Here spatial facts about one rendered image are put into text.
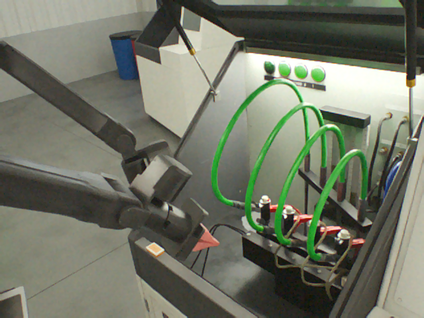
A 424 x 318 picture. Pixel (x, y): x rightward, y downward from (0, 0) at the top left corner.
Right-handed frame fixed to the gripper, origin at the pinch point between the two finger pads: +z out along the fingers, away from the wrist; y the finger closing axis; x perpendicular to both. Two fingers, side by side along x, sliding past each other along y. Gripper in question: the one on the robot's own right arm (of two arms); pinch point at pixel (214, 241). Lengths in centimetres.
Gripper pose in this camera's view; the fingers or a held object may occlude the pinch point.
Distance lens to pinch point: 78.0
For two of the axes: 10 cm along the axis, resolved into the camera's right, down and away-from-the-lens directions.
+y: 5.5, -8.3, -0.3
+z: 6.8, 4.3, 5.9
